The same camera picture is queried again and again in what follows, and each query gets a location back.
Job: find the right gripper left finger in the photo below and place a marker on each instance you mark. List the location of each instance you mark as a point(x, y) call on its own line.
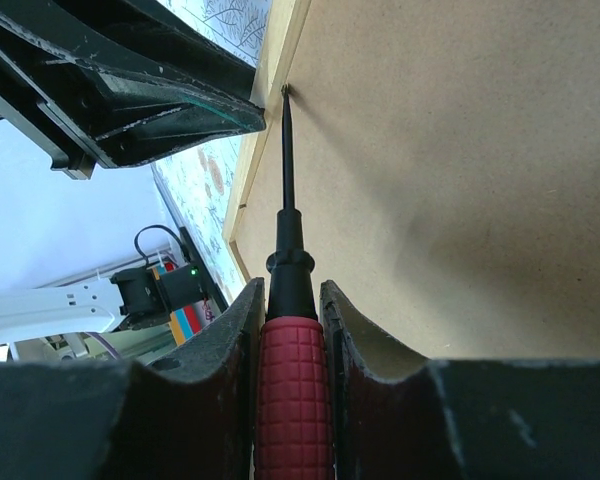
point(188, 415)

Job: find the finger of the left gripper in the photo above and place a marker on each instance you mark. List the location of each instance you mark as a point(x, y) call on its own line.
point(89, 102)
point(153, 31)

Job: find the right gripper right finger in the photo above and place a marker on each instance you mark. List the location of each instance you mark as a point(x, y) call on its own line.
point(400, 415)

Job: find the red black screwdriver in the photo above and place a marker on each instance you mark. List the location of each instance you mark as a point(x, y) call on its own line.
point(293, 430)

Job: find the wooden picture frame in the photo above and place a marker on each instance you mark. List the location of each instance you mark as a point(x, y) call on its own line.
point(447, 159)

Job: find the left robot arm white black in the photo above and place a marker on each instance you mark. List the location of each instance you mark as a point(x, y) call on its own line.
point(132, 298)

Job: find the floral patterned table mat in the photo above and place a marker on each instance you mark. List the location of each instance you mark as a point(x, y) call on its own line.
point(199, 180)

